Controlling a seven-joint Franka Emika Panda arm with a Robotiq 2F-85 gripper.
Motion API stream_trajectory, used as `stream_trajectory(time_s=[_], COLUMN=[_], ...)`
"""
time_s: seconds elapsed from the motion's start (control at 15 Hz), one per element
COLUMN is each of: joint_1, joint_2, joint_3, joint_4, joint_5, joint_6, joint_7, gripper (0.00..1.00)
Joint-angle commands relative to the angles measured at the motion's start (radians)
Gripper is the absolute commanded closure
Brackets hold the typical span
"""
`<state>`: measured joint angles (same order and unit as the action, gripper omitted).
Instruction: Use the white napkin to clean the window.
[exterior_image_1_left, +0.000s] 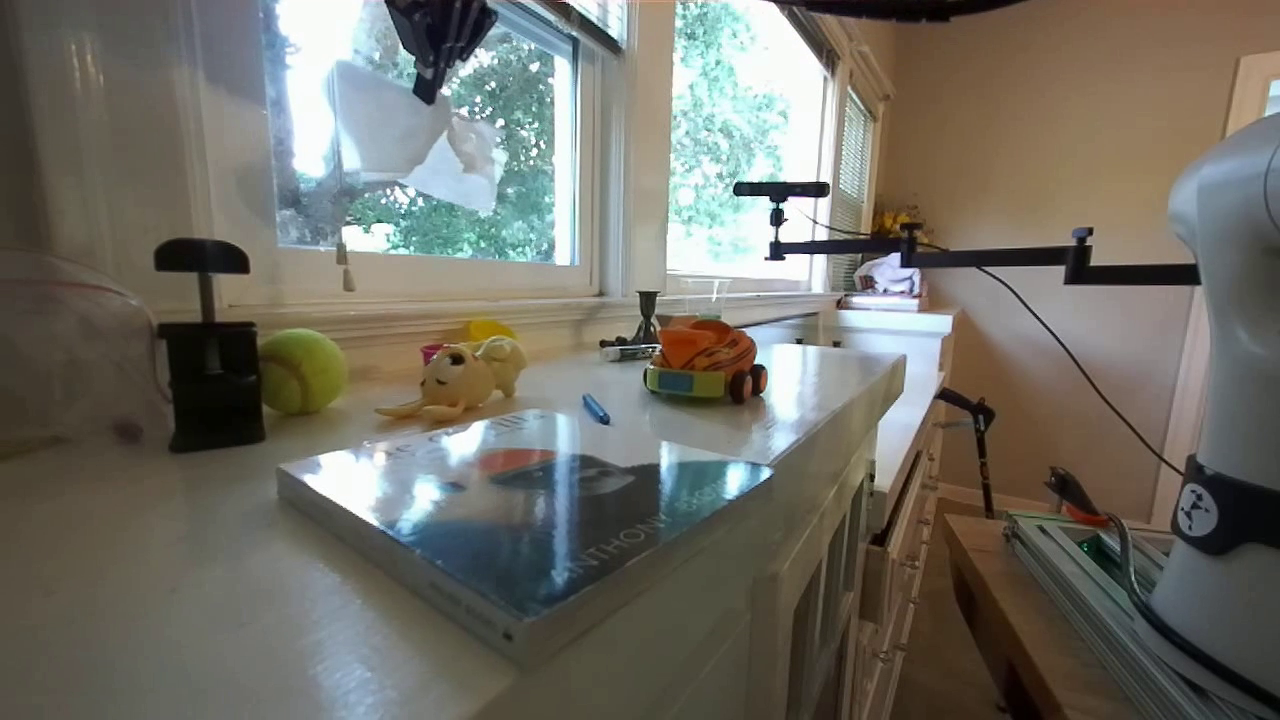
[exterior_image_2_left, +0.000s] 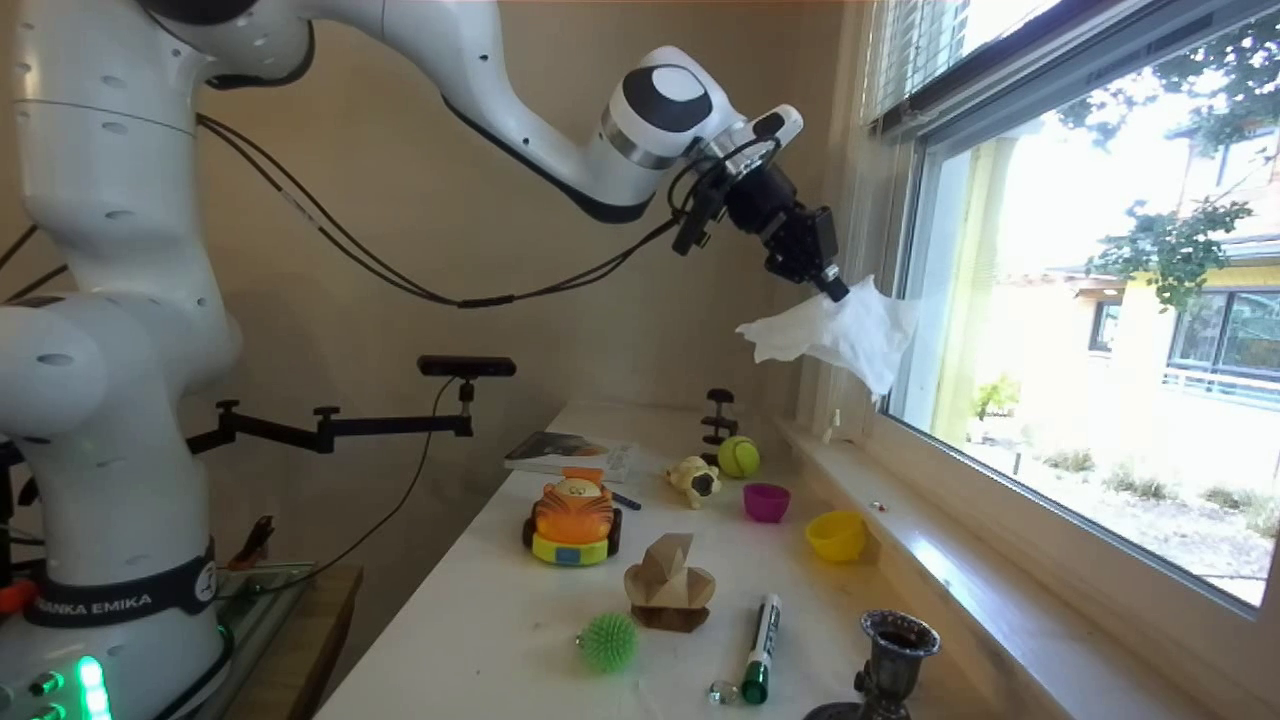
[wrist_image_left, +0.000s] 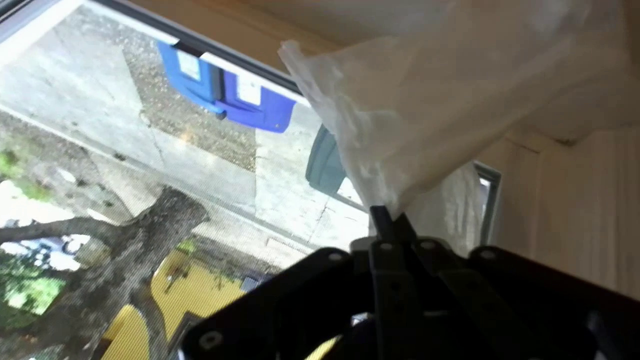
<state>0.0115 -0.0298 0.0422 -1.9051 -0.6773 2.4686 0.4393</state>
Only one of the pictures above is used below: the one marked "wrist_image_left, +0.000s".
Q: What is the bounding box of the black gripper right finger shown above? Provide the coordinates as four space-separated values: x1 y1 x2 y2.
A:
393 216 572 360

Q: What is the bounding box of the white paper napkin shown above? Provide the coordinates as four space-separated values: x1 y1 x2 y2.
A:
281 0 639 255

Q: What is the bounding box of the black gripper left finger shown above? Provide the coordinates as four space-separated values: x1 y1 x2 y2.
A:
371 207 422 360

